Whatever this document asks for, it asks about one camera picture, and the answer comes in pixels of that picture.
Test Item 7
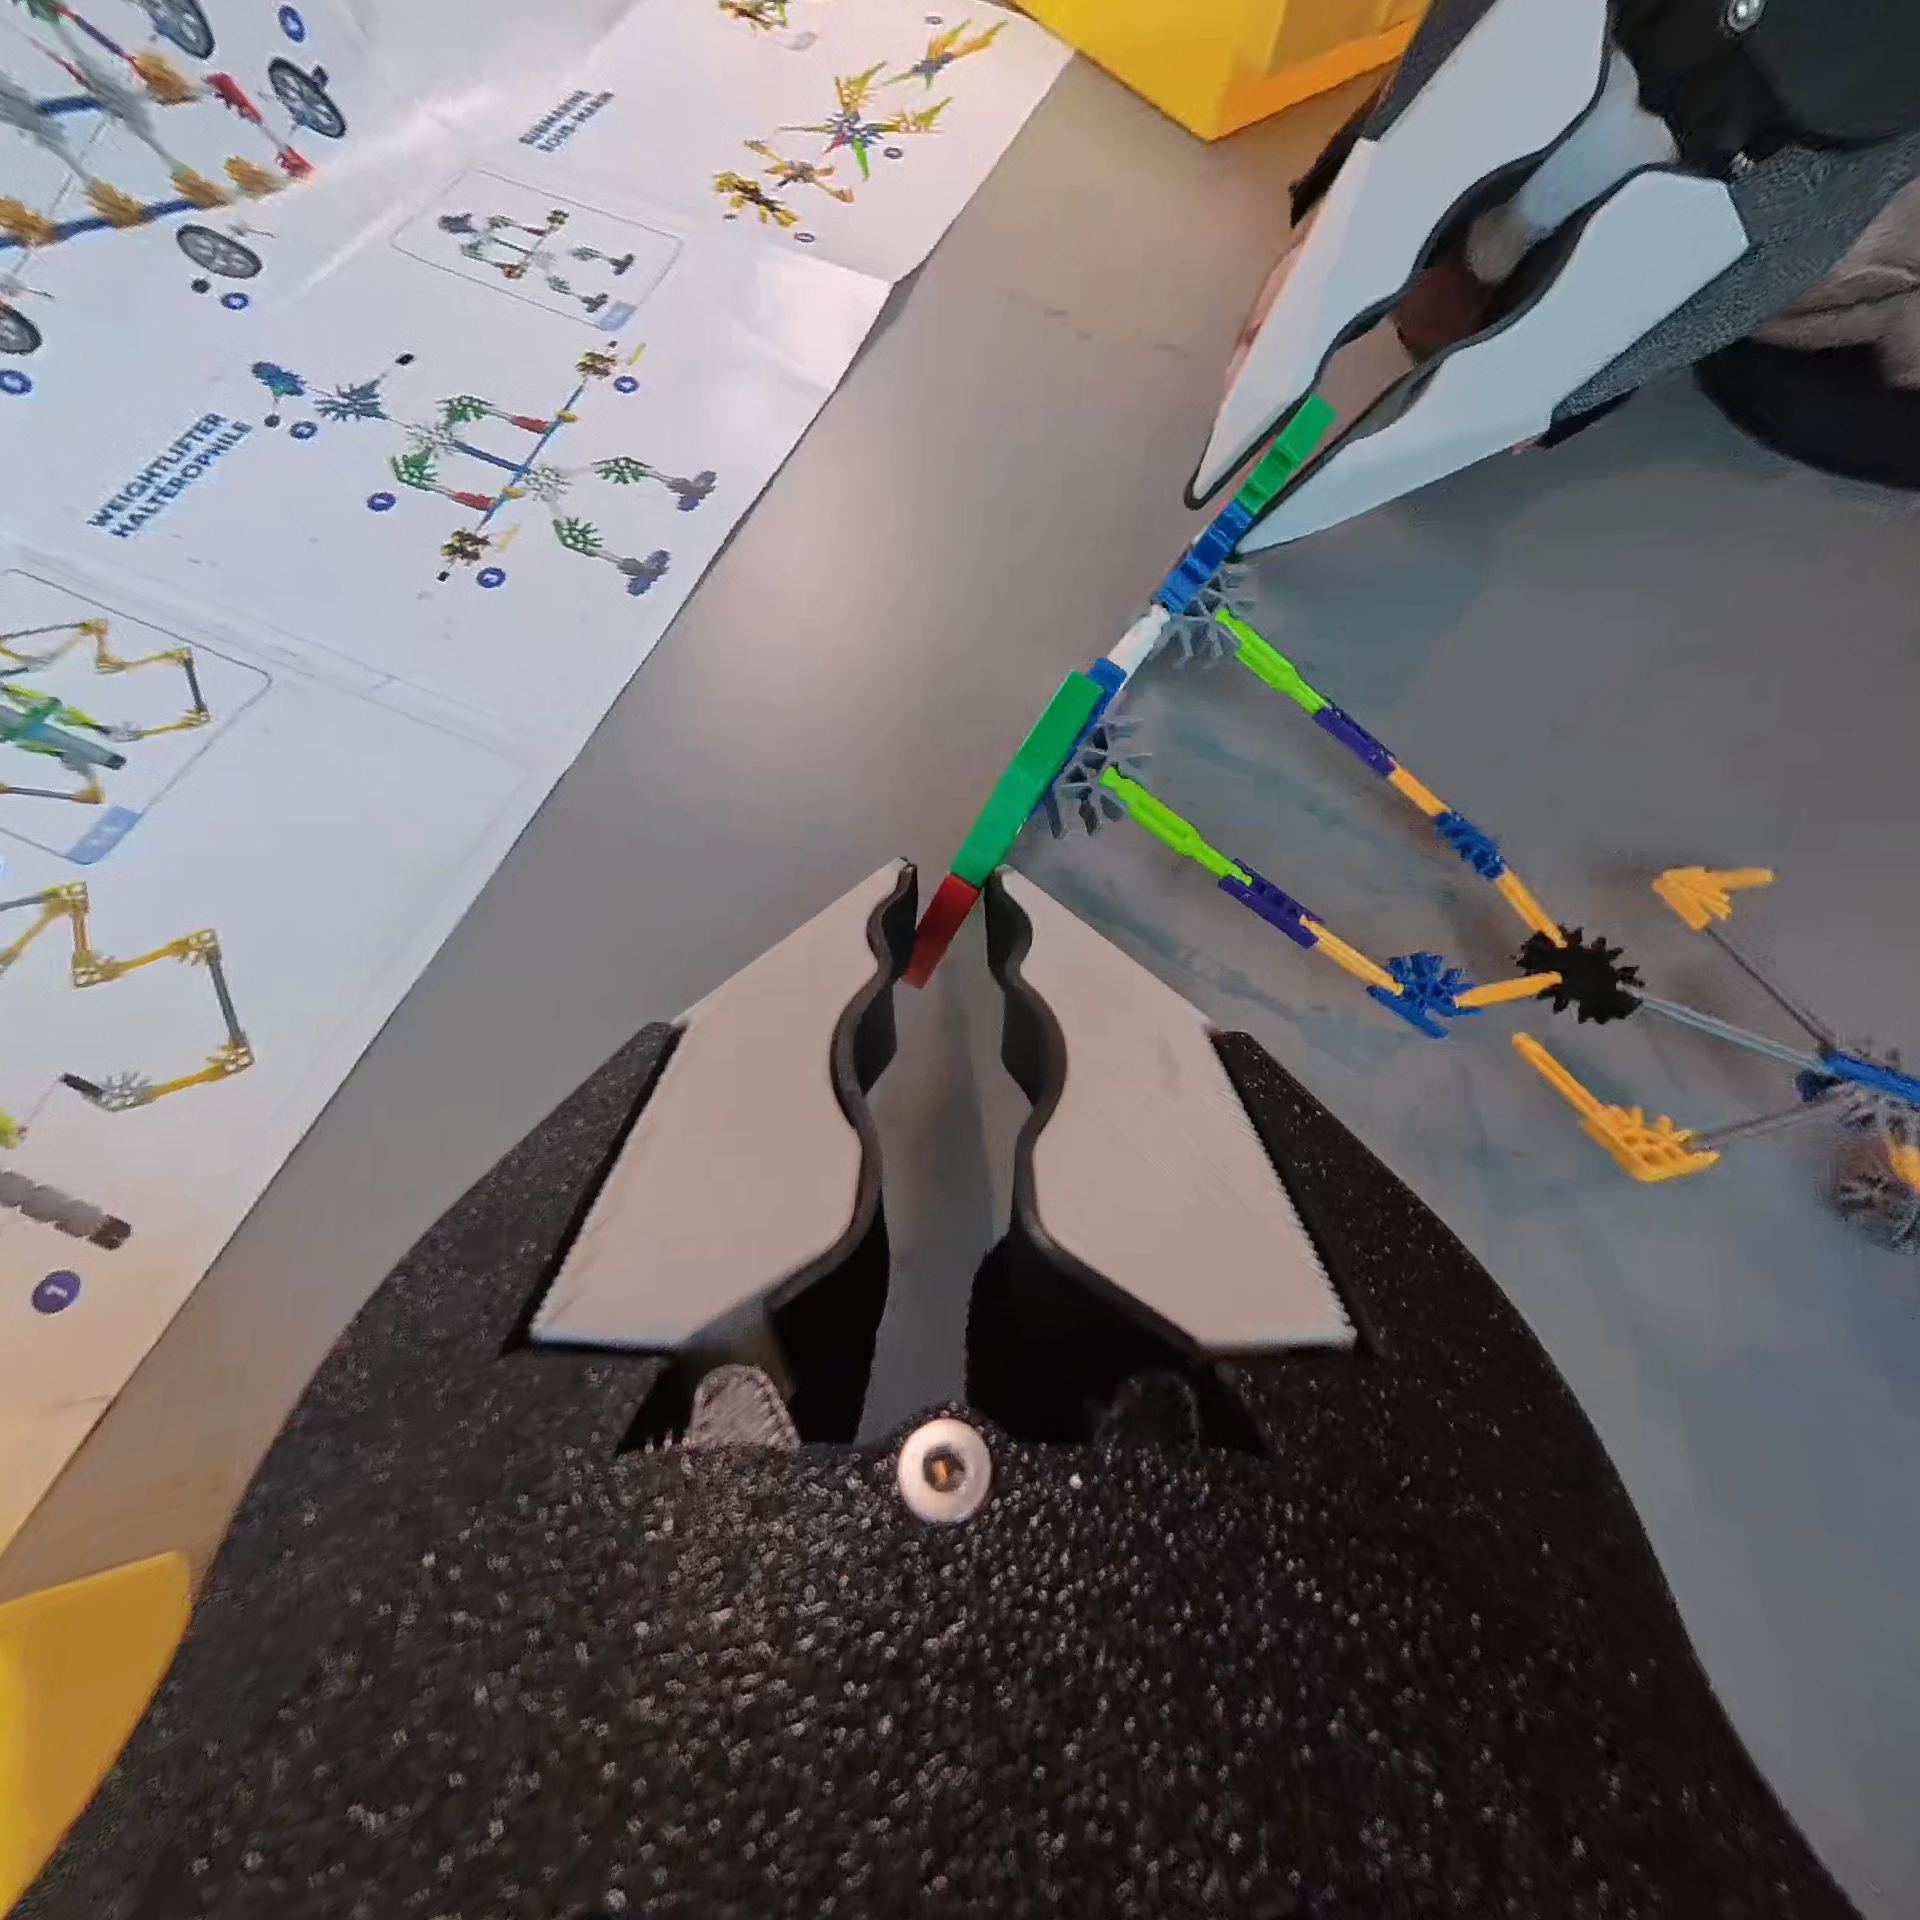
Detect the colourful toy rod model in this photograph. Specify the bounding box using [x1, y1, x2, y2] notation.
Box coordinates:
[902, 392, 1920, 1249]

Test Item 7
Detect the white folded instruction booklet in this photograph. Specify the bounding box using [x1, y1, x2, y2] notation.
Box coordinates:
[0, 0, 1077, 1562]

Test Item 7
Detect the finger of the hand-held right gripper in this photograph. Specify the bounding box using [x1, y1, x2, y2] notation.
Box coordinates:
[1238, 170, 1760, 553]
[1187, 0, 1626, 512]

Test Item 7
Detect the person's right forearm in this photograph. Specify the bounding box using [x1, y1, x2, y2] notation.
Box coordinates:
[1773, 265, 1920, 366]

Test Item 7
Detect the yellow plastic bin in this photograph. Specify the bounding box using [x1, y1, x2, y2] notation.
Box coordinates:
[0, 1552, 198, 1898]
[1006, 0, 1437, 145]

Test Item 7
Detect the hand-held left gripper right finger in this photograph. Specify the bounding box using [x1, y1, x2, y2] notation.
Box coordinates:
[976, 871, 1359, 1357]

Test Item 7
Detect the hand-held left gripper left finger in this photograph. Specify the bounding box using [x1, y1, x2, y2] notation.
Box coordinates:
[536, 865, 922, 1369]

